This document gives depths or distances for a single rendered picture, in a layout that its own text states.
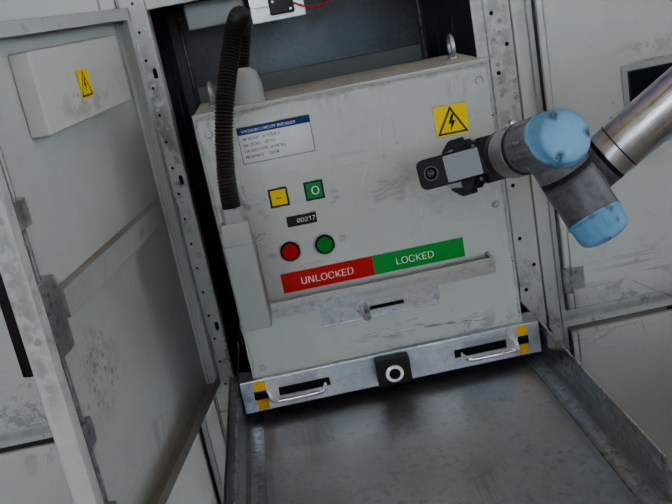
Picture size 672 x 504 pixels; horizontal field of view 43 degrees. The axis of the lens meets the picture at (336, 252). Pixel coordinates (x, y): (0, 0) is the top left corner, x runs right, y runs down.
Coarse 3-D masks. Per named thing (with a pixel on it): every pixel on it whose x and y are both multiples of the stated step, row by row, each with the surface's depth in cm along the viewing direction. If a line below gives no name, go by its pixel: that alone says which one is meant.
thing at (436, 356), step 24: (528, 312) 154; (456, 336) 150; (480, 336) 150; (504, 336) 150; (528, 336) 151; (360, 360) 149; (432, 360) 150; (456, 360) 151; (480, 360) 151; (240, 384) 148; (288, 384) 149; (312, 384) 149; (336, 384) 150; (360, 384) 150
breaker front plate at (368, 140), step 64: (320, 128) 138; (384, 128) 139; (256, 192) 140; (384, 192) 142; (448, 192) 143; (320, 256) 144; (320, 320) 147; (384, 320) 148; (448, 320) 150; (512, 320) 151
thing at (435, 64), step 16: (400, 64) 158; (416, 64) 152; (432, 64) 147; (448, 64) 138; (464, 64) 138; (320, 80) 157; (336, 80) 151; (352, 80) 146; (368, 80) 137; (384, 80) 137; (272, 96) 145; (288, 96) 137; (304, 96) 136; (208, 112) 136; (496, 128) 141; (224, 256) 143; (512, 256) 148; (384, 304) 150
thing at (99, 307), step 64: (0, 64) 106; (64, 64) 119; (0, 128) 104; (64, 128) 116; (128, 128) 148; (0, 192) 96; (64, 192) 119; (128, 192) 144; (0, 256) 98; (64, 256) 116; (128, 256) 134; (64, 320) 107; (128, 320) 135; (64, 384) 104; (128, 384) 131; (192, 384) 162; (64, 448) 106; (128, 448) 127
